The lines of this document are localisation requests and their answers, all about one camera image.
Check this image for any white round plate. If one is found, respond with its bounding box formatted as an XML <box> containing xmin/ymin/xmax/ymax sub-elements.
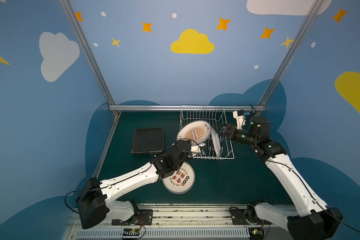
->
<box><xmin>211</xmin><ymin>129</ymin><xmax>221</xmax><ymax>158</ymax></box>
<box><xmin>177</xmin><ymin>121</ymin><xmax>212</xmax><ymax>146</ymax></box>
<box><xmin>163</xmin><ymin>163</ymin><xmax>196</xmax><ymax>194</ymax></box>

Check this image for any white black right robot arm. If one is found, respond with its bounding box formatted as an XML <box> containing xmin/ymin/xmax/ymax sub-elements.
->
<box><xmin>214</xmin><ymin>116</ymin><xmax>343</xmax><ymax>240</ymax></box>

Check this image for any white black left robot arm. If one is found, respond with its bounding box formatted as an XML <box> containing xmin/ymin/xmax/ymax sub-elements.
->
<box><xmin>76</xmin><ymin>139</ymin><xmax>205</xmax><ymax>229</ymax></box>

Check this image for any right small circuit board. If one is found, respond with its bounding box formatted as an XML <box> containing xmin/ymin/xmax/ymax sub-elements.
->
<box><xmin>249</xmin><ymin>228</ymin><xmax>265</xmax><ymax>240</ymax></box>

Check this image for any small circuit board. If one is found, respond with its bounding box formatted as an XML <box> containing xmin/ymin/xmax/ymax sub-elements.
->
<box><xmin>249</xmin><ymin>228</ymin><xmax>265</xmax><ymax>240</ymax></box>
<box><xmin>121</xmin><ymin>228</ymin><xmax>141</xmax><ymax>240</ymax></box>

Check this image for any left small circuit board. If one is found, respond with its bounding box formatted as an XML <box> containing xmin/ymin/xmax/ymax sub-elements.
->
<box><xmin>121</xmin><ymin>228</ymin><xmax>141</xmax><ymax>240</ymax></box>

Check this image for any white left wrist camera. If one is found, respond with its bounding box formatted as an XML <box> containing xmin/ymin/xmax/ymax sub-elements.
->
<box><xmin>191</xmin><ymin>144</ymin><xmax>208</xmax><ymax>156</ymax></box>

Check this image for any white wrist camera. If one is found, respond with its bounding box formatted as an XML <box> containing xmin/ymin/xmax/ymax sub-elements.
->
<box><xmin>191</xmin><ymin>144</ymin><xmax>208</xmax><ymax>156</ymax></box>
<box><xmin>233</xmin><ymin>110</ymin><xmax>249</xmax><ymax>130</ymax></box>

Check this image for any white wire dish rack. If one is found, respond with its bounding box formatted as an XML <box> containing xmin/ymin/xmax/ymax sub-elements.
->
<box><xmin>180</xmin><ymin>110</ymin><xmax>235</xmax><ymax>161</ymax></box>

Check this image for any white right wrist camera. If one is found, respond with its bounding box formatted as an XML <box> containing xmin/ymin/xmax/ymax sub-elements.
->
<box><xmin>233</xmin><ymin>110</ymin><xmax>249</xmax><ymax>130</ymax></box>

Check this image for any aluminium back frame rail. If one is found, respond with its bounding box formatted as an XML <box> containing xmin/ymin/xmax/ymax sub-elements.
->
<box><xmin>109</xmin><ymin>105</ymin><xmax>266</xmax><ymax>112</ymax></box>

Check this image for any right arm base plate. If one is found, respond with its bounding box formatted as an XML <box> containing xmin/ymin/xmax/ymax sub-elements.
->
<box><xmin>229</xmin><ymin>207</ymin><xmax>272</xmax><ymax>225</ymax></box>

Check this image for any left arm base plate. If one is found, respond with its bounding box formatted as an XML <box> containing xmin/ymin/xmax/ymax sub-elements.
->
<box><xmin>111</xmin><ymin>210</ymin><xmax>153</xmax><ymax>226</ymax></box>

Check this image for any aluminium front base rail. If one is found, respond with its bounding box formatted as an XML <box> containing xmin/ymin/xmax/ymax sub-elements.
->
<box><xmin>61</xmin><ymin>203</ymin><xmax>322</xmax><ymax>240</ymax></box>

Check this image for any aluminium left corner post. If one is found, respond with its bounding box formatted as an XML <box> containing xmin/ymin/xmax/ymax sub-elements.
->
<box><xmin>59</xmin><ymin>0</ymin><xmax>120</xmax><ymax>118</ymax></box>

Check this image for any aluminium corner post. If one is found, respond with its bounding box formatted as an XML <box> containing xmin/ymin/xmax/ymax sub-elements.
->
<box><xmin>59</xmin><ymin>0</ymin><xmax>120</xmax><ymax>118</ymax></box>
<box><xmin>255</xmin><ymin>0</ymin><xmax>325</xmax><ymax>115</ymax></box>

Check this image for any aluminium right corner post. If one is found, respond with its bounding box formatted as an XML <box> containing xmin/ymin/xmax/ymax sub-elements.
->
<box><xmin>255</xmin><ymin>0</ymin><xmax>325</xmax><ymax>115</ymax></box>

